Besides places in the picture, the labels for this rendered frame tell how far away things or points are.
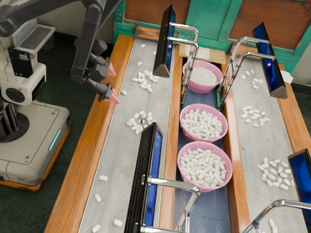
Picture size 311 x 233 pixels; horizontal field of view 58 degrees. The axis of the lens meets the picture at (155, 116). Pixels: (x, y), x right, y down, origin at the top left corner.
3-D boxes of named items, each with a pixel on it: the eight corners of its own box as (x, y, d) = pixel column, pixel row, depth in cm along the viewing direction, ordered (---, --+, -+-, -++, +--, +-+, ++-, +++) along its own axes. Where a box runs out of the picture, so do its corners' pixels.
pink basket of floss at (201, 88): (197, 101, 178) (202, 90, 171) (171, 77, 191) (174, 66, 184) (226, 88, 191) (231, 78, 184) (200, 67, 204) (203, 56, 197)
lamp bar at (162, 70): (152, 76, 130) (154, 63, 125) (163, 14, 174) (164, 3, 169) (169, 78, 131) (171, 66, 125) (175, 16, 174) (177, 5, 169)
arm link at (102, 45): (82, 39, 155) (74, 44, 147) (96, 27, 149) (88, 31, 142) (96, 57, 158) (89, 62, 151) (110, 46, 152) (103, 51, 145)
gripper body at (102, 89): (113, 83, 140) (102, 74, 136) (108, 97, 132) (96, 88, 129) (104, 89, 143) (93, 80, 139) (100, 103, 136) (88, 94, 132)
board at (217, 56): (178, 56, 194) (178, 54, 193) (179, 44, 205) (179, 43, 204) (225, 64, 195) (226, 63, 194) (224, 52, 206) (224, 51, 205)
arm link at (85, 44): (93, -14, 101) (86, 3, 94) (108, -8, 102) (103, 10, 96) (73, 65, 133) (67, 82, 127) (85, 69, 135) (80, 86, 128)
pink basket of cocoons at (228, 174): (171, 193, 131) (176, 183, 124) (175, 148, 150) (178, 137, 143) (227, 203, 132) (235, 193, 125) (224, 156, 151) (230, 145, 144)
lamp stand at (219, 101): (216, 114, 172) (243, 52, 140) (214, 93, 186) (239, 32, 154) (246, 119, 173) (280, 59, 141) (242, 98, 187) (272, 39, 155)
